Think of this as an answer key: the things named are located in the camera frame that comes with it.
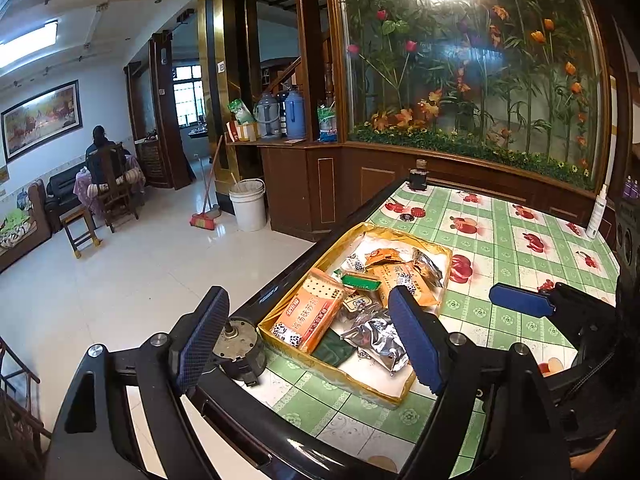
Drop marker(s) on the dark green packet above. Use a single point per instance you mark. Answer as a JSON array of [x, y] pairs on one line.
[[337, 350]]

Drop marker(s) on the white plastic bucket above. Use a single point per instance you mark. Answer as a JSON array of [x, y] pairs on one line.
[[247, 205]]

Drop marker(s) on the orange box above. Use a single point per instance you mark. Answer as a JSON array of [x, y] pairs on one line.
[[242, 131]]

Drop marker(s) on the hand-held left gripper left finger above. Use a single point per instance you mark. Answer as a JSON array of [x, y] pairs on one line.
[[200, 340]]

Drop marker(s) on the small electric motor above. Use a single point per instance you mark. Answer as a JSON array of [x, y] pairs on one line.
[[240, 350]]

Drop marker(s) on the grey thermos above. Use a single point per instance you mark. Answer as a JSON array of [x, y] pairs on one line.
[[267, 115]]

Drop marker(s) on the red broom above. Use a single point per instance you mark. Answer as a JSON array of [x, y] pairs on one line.
[[205, 200]]

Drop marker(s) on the orange yellow biscuit pack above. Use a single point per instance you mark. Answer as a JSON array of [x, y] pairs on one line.
[[385, 277]]

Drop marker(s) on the dark ink bottle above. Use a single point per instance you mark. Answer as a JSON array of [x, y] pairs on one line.
[[417, 175]]

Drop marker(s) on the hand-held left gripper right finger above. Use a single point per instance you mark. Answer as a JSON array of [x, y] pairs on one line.
[[415, 335]]

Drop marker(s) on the wooden stool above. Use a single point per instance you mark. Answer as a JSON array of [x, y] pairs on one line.
[[80, 232]]

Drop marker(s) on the blue thermos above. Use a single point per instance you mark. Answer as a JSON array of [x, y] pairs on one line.
[[295, 112]]

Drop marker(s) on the brown sofa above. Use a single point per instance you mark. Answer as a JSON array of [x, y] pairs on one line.
[[20, 230]]

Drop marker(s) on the yellow cracker pack green ends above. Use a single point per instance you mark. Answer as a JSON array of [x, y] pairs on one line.
[[360, 282]]

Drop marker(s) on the black sofa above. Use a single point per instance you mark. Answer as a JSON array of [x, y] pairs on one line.
[[62, 192]]

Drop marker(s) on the clear packet with dark snack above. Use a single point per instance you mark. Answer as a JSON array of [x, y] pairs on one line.
[[357, 305]]

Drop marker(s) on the white tray with yellow tape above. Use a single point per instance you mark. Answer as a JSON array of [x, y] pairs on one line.
[[372, 377]]

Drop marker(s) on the wooden chair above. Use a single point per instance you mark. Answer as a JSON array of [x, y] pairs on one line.
[[115, 190]]

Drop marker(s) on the large silver foil packet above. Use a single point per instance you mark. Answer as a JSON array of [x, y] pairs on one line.
[[375, 340]]

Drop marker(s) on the purple bottle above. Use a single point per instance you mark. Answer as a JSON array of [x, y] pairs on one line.
[[636, 189], [627, 187]]

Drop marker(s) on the glass display with artificial flowers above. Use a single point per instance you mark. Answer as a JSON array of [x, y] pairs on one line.
[[475, 85]]

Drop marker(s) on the green fruit print tablecloth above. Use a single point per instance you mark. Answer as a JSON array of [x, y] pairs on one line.
[[500, 320]]

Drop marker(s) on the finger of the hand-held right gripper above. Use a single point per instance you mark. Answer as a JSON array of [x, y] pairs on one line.
[[520, 300]]

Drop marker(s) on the black and white candy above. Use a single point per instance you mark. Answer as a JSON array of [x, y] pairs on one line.
[[410, 282], [356, 263], [287, 335]]

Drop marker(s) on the green bag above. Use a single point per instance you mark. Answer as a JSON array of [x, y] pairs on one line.
[[240, 111]]

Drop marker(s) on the ceiling light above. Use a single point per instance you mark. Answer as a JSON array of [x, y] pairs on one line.
[[25, 45]]

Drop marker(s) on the framed wall painting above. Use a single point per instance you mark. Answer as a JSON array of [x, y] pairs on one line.
[[40, 120]]

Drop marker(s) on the orange cracker pack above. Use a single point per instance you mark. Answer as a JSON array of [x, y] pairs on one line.
[[312, 310]]

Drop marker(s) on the white spray bottle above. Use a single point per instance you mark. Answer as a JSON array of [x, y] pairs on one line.
[[595, 212]]

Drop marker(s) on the red bottle cap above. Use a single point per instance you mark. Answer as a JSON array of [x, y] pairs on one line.
[[417, 211]]

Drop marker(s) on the barred window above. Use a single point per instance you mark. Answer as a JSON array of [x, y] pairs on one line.
[[187, 95]]

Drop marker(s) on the small orange snack packet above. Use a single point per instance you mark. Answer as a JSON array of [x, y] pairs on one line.
[[382, 257]]

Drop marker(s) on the gold trimmed pillar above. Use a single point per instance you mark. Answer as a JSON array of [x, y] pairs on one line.
[[225, 85]]

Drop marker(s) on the wooden cabinet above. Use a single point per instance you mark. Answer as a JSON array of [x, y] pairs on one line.
[[295, 180]]

